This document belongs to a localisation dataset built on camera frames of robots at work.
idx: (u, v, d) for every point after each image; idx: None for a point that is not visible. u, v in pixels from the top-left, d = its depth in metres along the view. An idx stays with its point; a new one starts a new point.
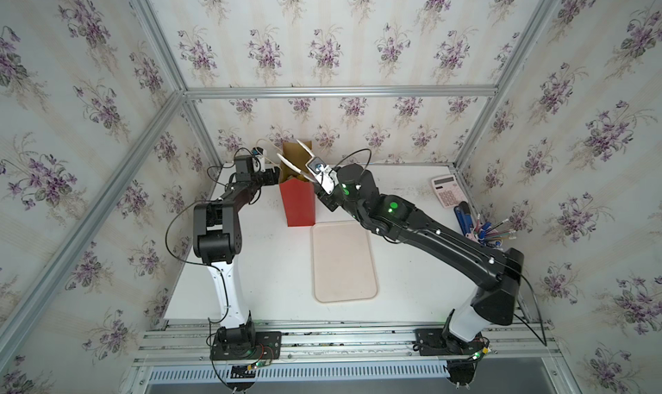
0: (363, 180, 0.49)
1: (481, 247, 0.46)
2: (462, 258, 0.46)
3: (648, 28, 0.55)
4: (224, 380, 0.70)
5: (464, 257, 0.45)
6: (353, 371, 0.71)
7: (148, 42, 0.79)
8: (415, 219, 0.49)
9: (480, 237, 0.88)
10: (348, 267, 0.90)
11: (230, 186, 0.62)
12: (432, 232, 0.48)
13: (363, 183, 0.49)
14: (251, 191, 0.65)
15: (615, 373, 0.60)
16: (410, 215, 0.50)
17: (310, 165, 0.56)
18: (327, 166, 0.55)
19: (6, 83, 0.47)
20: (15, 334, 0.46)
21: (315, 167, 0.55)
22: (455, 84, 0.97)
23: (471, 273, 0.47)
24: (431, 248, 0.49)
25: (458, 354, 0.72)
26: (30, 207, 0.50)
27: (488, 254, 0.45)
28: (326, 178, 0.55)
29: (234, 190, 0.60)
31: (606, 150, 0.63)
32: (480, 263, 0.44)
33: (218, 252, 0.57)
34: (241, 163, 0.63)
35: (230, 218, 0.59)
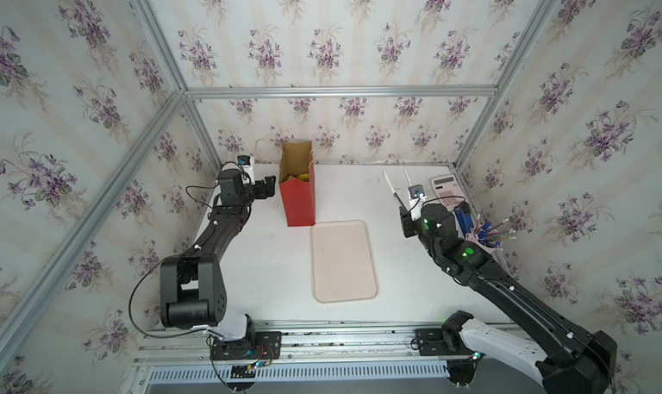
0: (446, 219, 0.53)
1: (560, 320, 0.43)
2: (536, 322, 0.44)
3: (648, 28, 0.55)
4: (224, 380, 0.70)
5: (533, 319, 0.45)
6: (353, 371, 0.71)
7: (148, 42, 0.79)
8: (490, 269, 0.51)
9: (480, 238, 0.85)
10: (348, 267, 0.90)
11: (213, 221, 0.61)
12: (504, 287, 0.48)
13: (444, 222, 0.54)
14: (235, 224, 0.63)
15: (616, 373, 0.60)
16: (484, 264, 0.51)
17: (412, 192, 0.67)
18: (423, 196, 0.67)
19: (6, 83, 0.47)
20: (15, 334, 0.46)
21: (415, 194, 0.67)
22: (455, 84, 0.97)
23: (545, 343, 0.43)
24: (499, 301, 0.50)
25: (458, 354, 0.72)
26: (30, 207, 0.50)
27: (568, 328, 0.42)
28: (418, 204, 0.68)
29: (217, 227, 0.58)
31: (606, 151, 0.63)
32: (553, 332, 0.42)
33: (194, 320, 0.44)
34: (226, 183, 0.66)
35: (209, 279, 0.45)
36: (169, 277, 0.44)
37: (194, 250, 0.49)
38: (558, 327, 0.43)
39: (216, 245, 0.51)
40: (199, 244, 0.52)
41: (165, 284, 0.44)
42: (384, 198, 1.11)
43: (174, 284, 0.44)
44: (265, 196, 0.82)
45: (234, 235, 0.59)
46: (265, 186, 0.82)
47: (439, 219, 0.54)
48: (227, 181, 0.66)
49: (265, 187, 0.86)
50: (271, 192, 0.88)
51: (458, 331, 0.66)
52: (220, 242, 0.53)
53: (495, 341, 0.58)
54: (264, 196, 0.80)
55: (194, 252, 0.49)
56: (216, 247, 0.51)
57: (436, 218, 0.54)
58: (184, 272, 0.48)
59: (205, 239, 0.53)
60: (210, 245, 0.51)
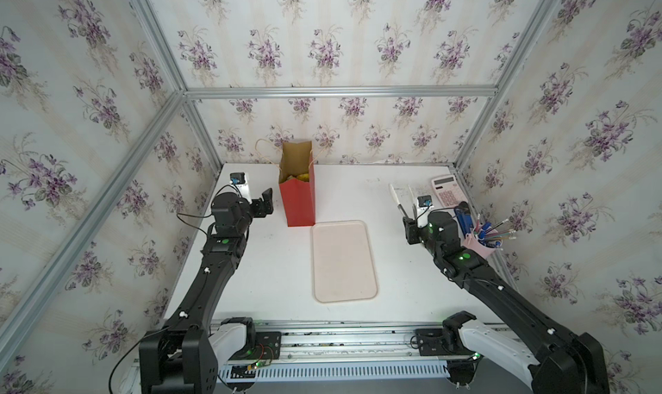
0: (449, 226, 0.60)
1: (546, 318, 0.45)
2: (518, 319, 0.48)
3: (648, 28, 0.55)
4: (224, 380, 0.70)
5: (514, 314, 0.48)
6: (353, 371, 0.71)
7: (148, 42, 0.79)
8: (482, 272, 0.55)
9: (480, 238, 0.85)
10: (348, 267, 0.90)
11: (202, 272, 0.51)
12: (494, 287, 0.52)
13: (446, 228, 0.60)
14: (227, 266, 0.54)
15: (616, 373, 0.60)
16: (478, 268, 0.56)
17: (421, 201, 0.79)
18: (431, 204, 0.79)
19: (6, 83, 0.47)
20: (15, 335, 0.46)
21: (423, 203, 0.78)
22: (455, 84, 0.97)
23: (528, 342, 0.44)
24: (488, 300, 0.54)
25: (458, 355, 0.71)
26: (30, 207, 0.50)
27: (551, 325, 0.44)
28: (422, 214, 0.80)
29: (207, 280, 0.50)
31: (606, 151, 0.63)
32: (533, 327, 0.45)
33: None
34: (221, 213, 0.57)
35: (194, 358, 0.39)
36: (150, 354, 0.38)
37: (179, 319, 0.42)
38: (538, 322, 0.45)
39: (203, 309, 0.44)
40: (184, 310, 0.44)
41: (146, 365, 0.38)
42: (384, 198, 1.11)
43: (157, 365, 0.38)
44: (263, 215, 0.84)
45: (227, 281, 0.54)
46: (264, 203, 0.74)
47: (442, 223, 0.60)
48: (221, 212, 0.57)
49: (262, 206, 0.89)
50: (270, 209, 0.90)
51: (458, 329, 0.67)
52: (209, 304, 0.45)
53: (493, 343, 0.57)
54: (262, 215, 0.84)
55: (177, 321, 0.42)
56: (204, 312, 0.44)
57: (440, 223, 0.61)
58: (166, 346, 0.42)
59: (191, 303, 0.45)
60: (197, 310, 0.44)
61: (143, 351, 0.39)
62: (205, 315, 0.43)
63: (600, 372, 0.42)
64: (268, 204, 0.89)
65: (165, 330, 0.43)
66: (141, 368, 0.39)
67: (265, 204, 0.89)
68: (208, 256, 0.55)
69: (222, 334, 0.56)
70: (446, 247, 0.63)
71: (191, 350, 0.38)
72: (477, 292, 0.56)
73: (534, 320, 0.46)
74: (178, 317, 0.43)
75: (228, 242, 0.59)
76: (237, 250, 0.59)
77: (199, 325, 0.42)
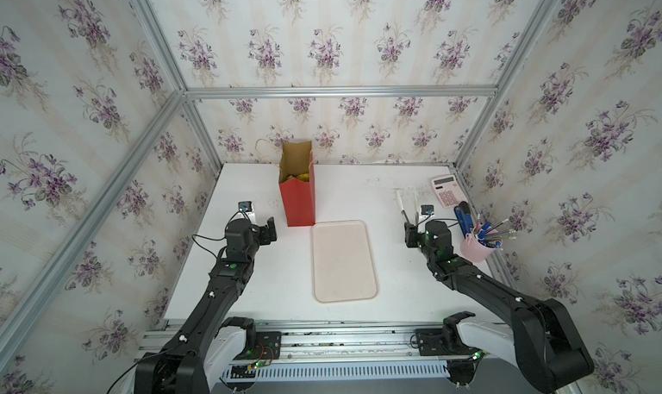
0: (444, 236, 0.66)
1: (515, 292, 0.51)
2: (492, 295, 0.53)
3: (648, 28, 0.55)
4: (224, 381, 0.70)
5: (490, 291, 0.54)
6: (353, 371, 0.71)
7: (148, 43, 0.79)
8: (465, 269, 0.63)
9: (480, 238, 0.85)
10: (348, 267, 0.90)
11: (208, 296, 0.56)
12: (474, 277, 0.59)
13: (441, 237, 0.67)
14: (233, 291, 0.55)
15: (615, 373, 0.60)
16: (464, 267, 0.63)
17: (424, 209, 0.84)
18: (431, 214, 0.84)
19: (6, 83, 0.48)
20: (15, 335, 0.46)
21: (427, 211, 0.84)
22: (455, 84, 0.97)
23: (505, 315, 0.51)
24: (472, 291, 0.59)
25: (459, 355, 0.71)
26: (30, 207, 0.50)
27: (518, 295, 0.50)
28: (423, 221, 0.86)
29: (210, 304, 0.51)
31: (606, 150, 0.63)
32: (505, 298, 0.50)
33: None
34: (234, 237, 0.60)
35: (186, 387, 0.38)
36: (145, 378, 0.38)
37: (178, 342, 0.43)
38: (508, 296, 0.51)
39: (202, 335, 0.45)
40: (184, 334, 0.45)
41: (140, 385, 0.38)
42: (384, 198, 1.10)
43: (149, 387, 0.38)
44: (269, 242, 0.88)
45: (228, 309, 0.53)
46: (269, 229, 0.75)
47: (436, 232, 0.68)
48: (234, 236, 0.60)
49: (268, 232, 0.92)
50: (275, 236, 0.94)
51: (456, 326, 0.68)
52: (209, 329, 0.46)
53: (486, 332, 0.58)
54: (268, 240, 0.76)
55: (177, 343, 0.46)
56: (202, 337, 0.44)
57: (434, 231, 0.68)
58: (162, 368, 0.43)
59: (192, 326, 0.46)
60: (196, 336, 0.44)
61: (139, 373, 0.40)
62: (204, 341, 0.44)
63: (572, 339, 0.44)
64: (272, 231, 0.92)
65: (163, 353, 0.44)
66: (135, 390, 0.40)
67: (269, 230, 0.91)
68: (215, 279, 0.57)
69: (221, 346, 0.57)
70: (437, 253, 0.71)
71: (184, 378, 0.38)
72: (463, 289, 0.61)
73: (506, 294, 0.51)
74: (177, 340, 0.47)
75: (236, 267, 0.61)
76: (243, 276, 0.59)
77: (196, 352, 0.42)
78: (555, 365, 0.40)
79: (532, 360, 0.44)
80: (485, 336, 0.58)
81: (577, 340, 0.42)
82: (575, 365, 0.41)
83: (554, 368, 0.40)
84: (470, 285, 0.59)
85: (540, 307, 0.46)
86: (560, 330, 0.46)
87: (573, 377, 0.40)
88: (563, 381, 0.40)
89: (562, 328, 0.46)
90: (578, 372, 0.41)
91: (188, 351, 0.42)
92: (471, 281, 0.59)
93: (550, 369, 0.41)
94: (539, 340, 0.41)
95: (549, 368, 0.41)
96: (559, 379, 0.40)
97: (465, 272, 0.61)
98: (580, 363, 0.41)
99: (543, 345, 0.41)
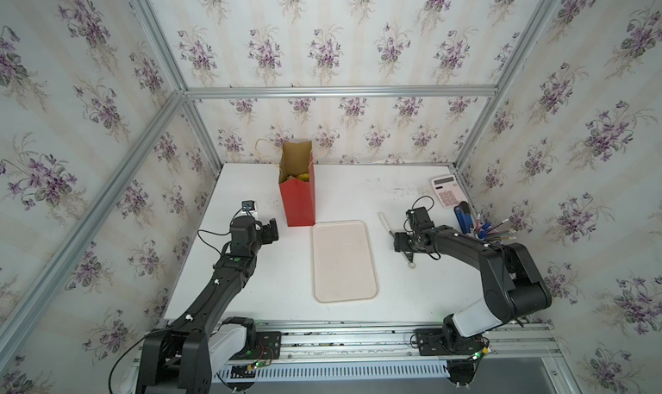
0: (419, 214, 0.79)
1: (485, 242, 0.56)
2: (463, 246, 0.60)
3: (648, 28, 0.55)
4: (224, 380, 0.70)
5: (461, 243, 0.60)
6: (353, 371, 0.71)
7: (148, 43, 0.79)
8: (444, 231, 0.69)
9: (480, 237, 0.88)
10: (346, 264, 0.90)
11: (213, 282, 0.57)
12: (452, 234, 0.65)
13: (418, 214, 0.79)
14: (236, 282, 0.56)
15: (615, 373, 0.60)
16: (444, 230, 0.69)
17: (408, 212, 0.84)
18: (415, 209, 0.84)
19: (6, 83, 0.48)
20: (15, 334, 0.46)
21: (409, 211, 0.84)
22: (456, 84, 0.97)
23: (476, 261, 0.56)
24: (449, 248, 0.65)
25: (459, 355, 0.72)
26: (30, 207, 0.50)
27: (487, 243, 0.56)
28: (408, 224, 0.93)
29: (214, 291, 0.52)
31: (606, 151, 0.63)
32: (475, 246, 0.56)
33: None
34: (237, 231, 0.62)
35: (192, 361, 0.39)
36: (152, 352, 0.40)
37: (184, 322, 0.45)
38: (477, 244, 0.57)
39: (208, 317, 0.46)
40: (190, 315, 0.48)
41: (146, 360, 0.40)
42: (384, 198, 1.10)
43: (155, 362, 0.39)
44: (271, 242, 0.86)
45: (233, 298, 0.55)
46: (271, 228, 0.80)
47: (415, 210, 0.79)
48: (239, 230, 0.63)
49: (271, 230, 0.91)
50: (277, 235, 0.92)
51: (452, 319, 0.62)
52: (213, 311, 0.48)
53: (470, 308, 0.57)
54: (270, 240, 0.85)
55: (183, 323, 0.44)
56: (208, 319, 0.46)
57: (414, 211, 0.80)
58: (167, 347, 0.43)
59: (198, 307, 0.48)
60: (202, 316, 0.46)
61: (146, 347, 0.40)
62: (209, 323, 0.45)
63: (532, 274, 0.49)
64: (274, 230, 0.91)
65: (169, 330, 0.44)
66: (141, 365, 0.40)
67: (271, 230, 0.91)
68: (220, 271, 0.59)
69: (222, 339, 0.58)
70: (421, 224, 0.78)
71: (190, 353, 0.40)
72: (442, 248, 0.67)
73: (477, 243, 0.57)
74: (184, 319, 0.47)
75: (240, 260, 0.63)
76: (246, 270, 0.61)
77: (202, 328, 0.43)
78: (515, 298, 0.45)
79: (495, 296, 0.49)
80: (471, 313, 0.62)
81: (536, 275, 0.47)
82: (535, 298, 0.46)
83: (515, 298, 0.45)
84: (446, 242, 0.65)
85: (504, 249, 0.51)
86: (521, 270, 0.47)
87: (534, 309, 0.45)
88: (522, 310, 0.45)
89: (522, 266, 0.51)
90: (538, 306, 0.45)
91: (194, 330, 0.43)
92: (447, 238, 0.65)
93: (509, 301, 0.46)
94: (499, 274, 0.47)
95: (508, 299, 0.46)
96: (519, 309, 0.45)
97: (444, 233, 0.68)
98: (540, 297, 0.46)
99: (502, 278, 0.46)
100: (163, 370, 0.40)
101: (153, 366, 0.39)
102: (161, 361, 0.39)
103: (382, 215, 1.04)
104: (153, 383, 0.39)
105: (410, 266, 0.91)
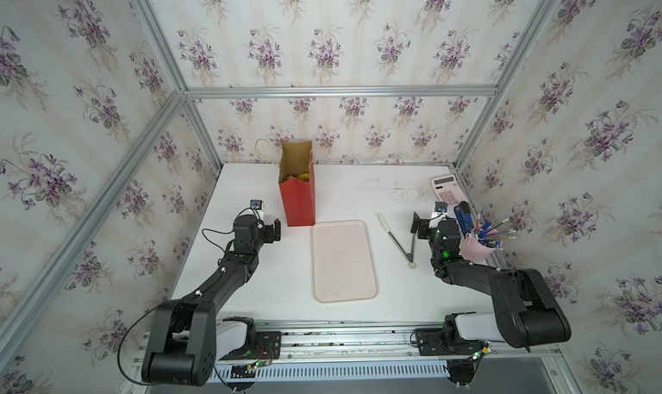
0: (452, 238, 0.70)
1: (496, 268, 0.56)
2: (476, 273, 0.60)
3: (648, 28, 0.55)
4: (224, 380, 0.70)
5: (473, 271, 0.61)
6: (354, 370, 0.71)
7: (148, 43, 0.79)
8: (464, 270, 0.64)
9: (480, 238, 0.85)
10: (347, 265, 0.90)
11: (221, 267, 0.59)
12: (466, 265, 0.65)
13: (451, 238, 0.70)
14: (241, 272, 0.60)
15: (615, 373, 0.60)
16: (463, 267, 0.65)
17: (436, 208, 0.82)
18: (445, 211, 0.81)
19: (6, 83, 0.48)
20: (15, 335, 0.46)
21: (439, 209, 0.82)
22: (456, 84, 0.97)
23: (487, 286, 0.56)
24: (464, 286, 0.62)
25: (459, 354, 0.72)
26: (30, 207, 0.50)
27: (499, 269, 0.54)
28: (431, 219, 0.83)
29: (221, 276, 0.56)
31: (606, 150, 0.63)
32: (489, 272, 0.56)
33: (175, 379, 0.40)
34: (240, 230, 0.65)
35: (202, 329, 0.42)
36: (163, 320, 0.42)
37: (194, 297, 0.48)
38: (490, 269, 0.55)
39: (216, 294, 0.49)
40: (200, 291, 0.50)
41: (157, 329, 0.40)
42: (384, 197, 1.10)
43: (165, 332, 0.41)
44: (272, 241, 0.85)
45: (237, 288, 0.58)
46: (275, 229, 0.83)
47: (446, 232, 0.71)
48: (241, 228, 0.65)
49: (274, 231, 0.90)
50: (277, 234, 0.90)
51: (455, 321, 0.69)
52: (221, 290, 0.51)
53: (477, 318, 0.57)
54: (272, 240, 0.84)
55: (194, 297, 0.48)
56: (216, 295, 0.49)
57: (445, 232, 0.72)
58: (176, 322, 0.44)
59: (207, 286, 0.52)
60: (211, 293, 0.49)
61: (158, 316, 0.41)
62: (218, 299, 0.48)
63: (546, 300, 0.48)
64: (277, 231, 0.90)
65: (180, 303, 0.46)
66: (152, 334, 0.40)
67: (275, 230, 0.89)
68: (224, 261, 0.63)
69: (224, 327, 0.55)
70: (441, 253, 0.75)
71: (202, 322, 0.42)
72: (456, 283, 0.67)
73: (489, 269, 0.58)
74: (193, 295, 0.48)
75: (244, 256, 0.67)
76: (250, 265, 0.64)
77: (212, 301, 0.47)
78: (529, 325, 0.43)
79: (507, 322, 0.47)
80: (476, 320, 0.61)
81: (551, 302, 0.45)
82: (552, 328, 0.43)
83: (528, 327, 0.43)
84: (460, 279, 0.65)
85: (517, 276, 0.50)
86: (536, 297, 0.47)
87: (551, 340, 0.42)
88: (538, 340, 0.42)
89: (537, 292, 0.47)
90: (556, 336, 0.42)
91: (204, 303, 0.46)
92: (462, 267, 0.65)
93: (524, 328, 0.43)
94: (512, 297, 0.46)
95: (521, 325, 0.44)
96: (533, 337, 0.42)
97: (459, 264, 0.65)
98: (558, 329, 0.43)
99: (515, 302, 0.45)
100: (171, 343, 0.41)
101: (162, 336, 0.41)
102: (170, 334, 0.41)
103: (378, 217, 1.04)
104: (160, 352, 0.41)
105: (410, 265, 0.91)
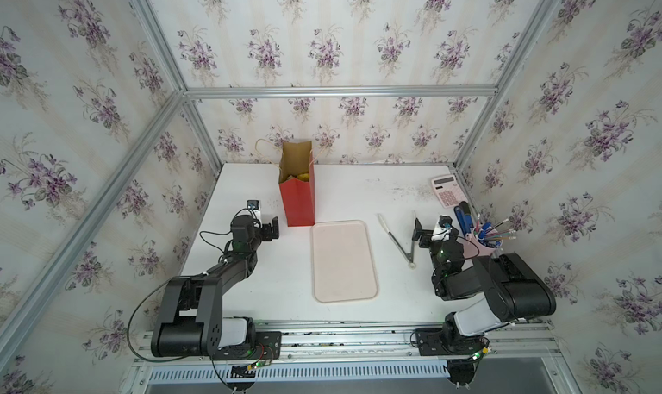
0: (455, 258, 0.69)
1: None
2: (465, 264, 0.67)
3: (648, 28, 0.55)
4: (224, 380, 0.70)
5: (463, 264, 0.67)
6: (355, 370, 0.71)
7: (148, 43, 0.79)
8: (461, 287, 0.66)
9: (480, 238, 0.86)
10: (347, 265, 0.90)
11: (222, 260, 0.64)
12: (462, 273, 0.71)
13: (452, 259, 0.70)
14: (242, 266, 0.63)
15: (615, 373, 0.60)
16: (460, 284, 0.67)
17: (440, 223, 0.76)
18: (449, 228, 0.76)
19: (6, 83, 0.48)
20: (15, 335, 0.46)
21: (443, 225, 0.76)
22: (456, 84, 0.97)
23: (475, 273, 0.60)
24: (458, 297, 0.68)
25: (458, 354, 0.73)
26: (30, 207, 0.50)
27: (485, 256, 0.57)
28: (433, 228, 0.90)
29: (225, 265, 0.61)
31: (606, 150, 0.63)
32: None
33: (184, 348, 0.41)
34: (238, 231, 0.68)
35: (210, 302, 0.44)
36: (173, 295, 0.45)
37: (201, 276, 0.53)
38: None
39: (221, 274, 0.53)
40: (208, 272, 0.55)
41: (168, 303, 0.44)
42: (384, 198, 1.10)
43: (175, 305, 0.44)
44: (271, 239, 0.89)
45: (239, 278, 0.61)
46: (273, 228, 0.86)
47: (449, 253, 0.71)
48: (239, 229, 0.68)
49: (271, 229, 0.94)
50: (277, 233, 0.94)
51: (454, 317, 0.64)
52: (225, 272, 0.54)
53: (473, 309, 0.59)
54: (270, 237, 0.84)
55: (201, 276, 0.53)
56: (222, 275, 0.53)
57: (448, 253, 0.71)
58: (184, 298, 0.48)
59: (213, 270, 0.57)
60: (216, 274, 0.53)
61: (169, 291, 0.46)
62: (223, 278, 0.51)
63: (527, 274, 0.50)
64: (276, 229, 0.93)
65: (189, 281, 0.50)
66: (163, 307, 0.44)
67: (273, 229, 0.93)
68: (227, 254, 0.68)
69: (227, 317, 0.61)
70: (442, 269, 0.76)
71: (209, 296, 0.45)
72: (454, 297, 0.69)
73: None
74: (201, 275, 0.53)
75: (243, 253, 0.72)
76: (250, 262, 0.68)
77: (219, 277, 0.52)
78: (516, 298, 0.45)
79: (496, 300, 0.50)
80: (472, 311, 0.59)
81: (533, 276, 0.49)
82: (538, 301, 0.45)
83: (515, 300, 0.45)
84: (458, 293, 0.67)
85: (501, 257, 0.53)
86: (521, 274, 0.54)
87: (537, 312, 0.45)
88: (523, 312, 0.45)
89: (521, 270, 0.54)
90: (541, 309, 0.45)
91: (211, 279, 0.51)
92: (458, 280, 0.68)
93: (510, 301, 0.46)
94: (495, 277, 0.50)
95: (508, 299, 0.47)
96: (519, 309, 0.45)
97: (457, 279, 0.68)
98: (544, 301, 0.45)
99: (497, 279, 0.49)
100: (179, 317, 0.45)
101: (172, 309, 0.44)
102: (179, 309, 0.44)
103: (379, 217, 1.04)
104: (170, 323, 0.43)
105: (410, 265, 0.91)
